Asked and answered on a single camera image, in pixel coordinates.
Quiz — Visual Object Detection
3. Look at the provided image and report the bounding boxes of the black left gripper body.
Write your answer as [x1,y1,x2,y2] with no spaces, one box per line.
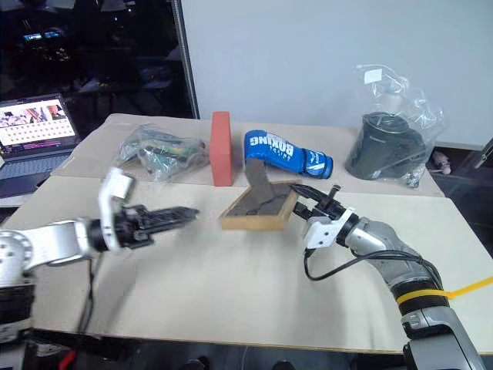
[114,205,156,251]

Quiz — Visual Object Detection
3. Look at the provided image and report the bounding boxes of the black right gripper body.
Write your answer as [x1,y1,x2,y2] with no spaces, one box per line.
[310,184,348,225]

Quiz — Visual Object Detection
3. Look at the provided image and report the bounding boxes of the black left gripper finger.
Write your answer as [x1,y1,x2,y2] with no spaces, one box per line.
[144,206,201,221]
[144,216,198,235]

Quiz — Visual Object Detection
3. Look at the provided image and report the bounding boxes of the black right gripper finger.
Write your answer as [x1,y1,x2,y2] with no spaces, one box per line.
[288,183,329,205]
[291,201,317,220]

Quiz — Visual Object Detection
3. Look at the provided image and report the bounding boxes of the wooden picture frame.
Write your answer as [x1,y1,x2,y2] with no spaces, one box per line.
[216,159,304,233]

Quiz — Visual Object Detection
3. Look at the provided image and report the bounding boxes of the blue boxing glove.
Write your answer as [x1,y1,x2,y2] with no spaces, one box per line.
[243,129,334,180]

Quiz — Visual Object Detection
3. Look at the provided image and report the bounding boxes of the plastic bag with green parts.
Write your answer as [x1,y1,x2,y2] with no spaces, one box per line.
[116,123,211,183]

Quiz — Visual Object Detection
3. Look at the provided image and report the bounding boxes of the red brick block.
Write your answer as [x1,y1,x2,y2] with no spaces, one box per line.
[209,110,233,188]

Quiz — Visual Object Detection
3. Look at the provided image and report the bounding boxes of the plastic bag with black appliance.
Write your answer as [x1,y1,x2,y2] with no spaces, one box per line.
[344,62,450,190]

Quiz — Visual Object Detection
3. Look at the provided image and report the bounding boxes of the large cardboard sheet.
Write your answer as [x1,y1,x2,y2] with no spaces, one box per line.
[0,175,493,355]

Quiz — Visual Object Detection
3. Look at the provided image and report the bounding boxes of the pink object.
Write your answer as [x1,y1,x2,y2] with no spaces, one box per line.
[431,150,452,173]

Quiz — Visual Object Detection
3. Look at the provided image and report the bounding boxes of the open laptop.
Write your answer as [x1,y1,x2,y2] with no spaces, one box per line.
[0,92,82,210]

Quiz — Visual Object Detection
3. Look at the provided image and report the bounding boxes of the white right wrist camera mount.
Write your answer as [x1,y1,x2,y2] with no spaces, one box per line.
[301,207,356,251]

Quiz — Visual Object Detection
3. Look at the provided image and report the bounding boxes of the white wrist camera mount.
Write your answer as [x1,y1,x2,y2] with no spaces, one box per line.
[301,207,356,251]
[97,166,136,254]

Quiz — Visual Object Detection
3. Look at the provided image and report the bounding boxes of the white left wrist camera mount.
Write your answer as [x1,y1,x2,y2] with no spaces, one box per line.
[97,166,136,254]

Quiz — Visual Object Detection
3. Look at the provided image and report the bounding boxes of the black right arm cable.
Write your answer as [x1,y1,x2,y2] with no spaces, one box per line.
[303,246,444,294]

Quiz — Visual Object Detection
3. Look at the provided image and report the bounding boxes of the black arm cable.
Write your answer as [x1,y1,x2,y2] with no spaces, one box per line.
[75,249,103,337]
[303,246,444,294]

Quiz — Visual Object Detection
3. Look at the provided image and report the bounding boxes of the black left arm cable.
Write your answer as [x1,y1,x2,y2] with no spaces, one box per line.
[75,249,103,337]

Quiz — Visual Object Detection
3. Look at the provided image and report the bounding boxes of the metal partition post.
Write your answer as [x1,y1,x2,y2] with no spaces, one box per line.
[172,0,201,119]

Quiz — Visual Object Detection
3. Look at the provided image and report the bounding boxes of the metal bracket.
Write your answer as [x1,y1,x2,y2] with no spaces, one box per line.
[472,135,493,170]

